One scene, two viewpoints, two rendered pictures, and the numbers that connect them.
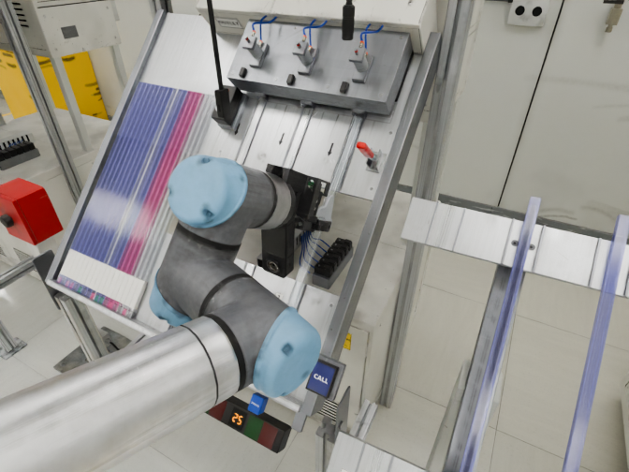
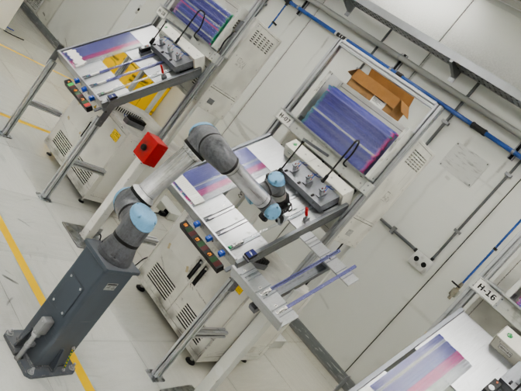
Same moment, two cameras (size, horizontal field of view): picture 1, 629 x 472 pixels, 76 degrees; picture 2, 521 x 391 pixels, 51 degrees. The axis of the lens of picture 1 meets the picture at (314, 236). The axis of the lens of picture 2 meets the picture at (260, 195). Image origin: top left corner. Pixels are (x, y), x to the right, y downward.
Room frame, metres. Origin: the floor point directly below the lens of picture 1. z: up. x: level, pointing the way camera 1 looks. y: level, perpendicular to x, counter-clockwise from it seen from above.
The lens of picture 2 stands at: (-2.10, -0.09, 1.50)
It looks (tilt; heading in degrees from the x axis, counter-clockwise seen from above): 11 degrees down; 5
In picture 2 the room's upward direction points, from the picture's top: 39 degrees clockwise
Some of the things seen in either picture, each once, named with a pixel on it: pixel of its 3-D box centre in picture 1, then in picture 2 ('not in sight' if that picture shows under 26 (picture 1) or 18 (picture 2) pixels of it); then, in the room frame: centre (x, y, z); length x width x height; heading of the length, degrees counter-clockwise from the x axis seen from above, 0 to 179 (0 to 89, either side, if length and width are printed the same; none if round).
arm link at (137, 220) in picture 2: not in sight; (137, 223); (-0.08, 0.40, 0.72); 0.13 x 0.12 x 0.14; 45
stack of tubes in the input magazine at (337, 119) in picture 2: not in sight; (350, 129); (0.95, 0.02, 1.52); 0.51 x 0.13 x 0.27; 62
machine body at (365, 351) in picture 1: (310, 288); (222, 288); (1.09, 0.02, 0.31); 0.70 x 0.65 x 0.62; 62
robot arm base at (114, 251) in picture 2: not in sight; (120, 246); (-0.08, 0.39, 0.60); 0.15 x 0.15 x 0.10
